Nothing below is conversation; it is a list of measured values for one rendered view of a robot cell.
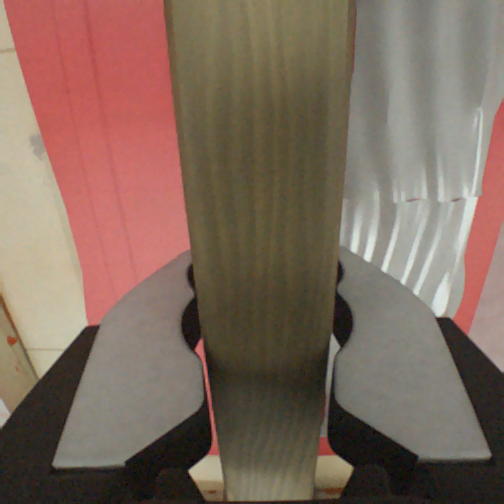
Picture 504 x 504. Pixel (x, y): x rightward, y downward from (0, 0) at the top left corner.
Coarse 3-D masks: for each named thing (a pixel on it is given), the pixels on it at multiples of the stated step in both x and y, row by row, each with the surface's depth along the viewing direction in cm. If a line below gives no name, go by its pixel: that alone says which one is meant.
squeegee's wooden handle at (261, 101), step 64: (192, 0) 5; (256, 0) 5; (320, 0) 5; (192, 64) 6; (256, 64) 6; (320, 64) 5; (192, 128) 6; (256, 128) 6; (320, 128) 6; (192, 192) 7; (256, 192) 6; (320, 192) 7; (192, 256) 8; (256, 256) 7; (320, 256) 7; (256, 320) 8; (320, 320) 8; (256, 384) 9; (320, 384) 9; (256, 448) 10
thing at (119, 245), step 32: (96, 224) 18; (128, 224) 18; (160, 224) 18; (480, 224) 18; (96, 256) 19; (128, 256) 19; (160, 256) 19; (480, 256) 19; (96, 288) 20; (128, 288) 20; (480, 288) 20; (96, 320) 21; (480, 320) 21; (320, 448) 27
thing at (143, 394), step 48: (144, 288) 11; (192, 288) 10; (96, 336) 9; (144, 336) 9; (192, 336) 10; (96, 384) 8; (144, 384) 8; (192, 384) 8; (96, 432) 7; (144, 432) 7; (192, 432) 7; (144, 480) 7
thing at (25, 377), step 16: (0, 304) 20; (0, 320) 20; (0, 336) 20; (16, 336) 22; (0, 352) 20; (16, 352) 22; (0, 368) 20; (16, 368) 21; (32, 368) 23; (0, 384) 20; (16, 384) 21; (32, 384) 23; (0, 400) 20; (16, 400) 21; (0, 416) 21; (208, 496) 30; (320, 496) 29; (336, 496) 29
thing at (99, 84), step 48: (48, 0) 14; (96, 0) 14; (144, 0) 14; (48, 48) 14; (96, 48) 15; (144, 48) 15; (48, 96) 15; (96, 96) 15; (144, 96) 15; (48, 144) 16; (96, 144) 16; (144, 144) 16; (96, 192) 18; (144, 192) 18
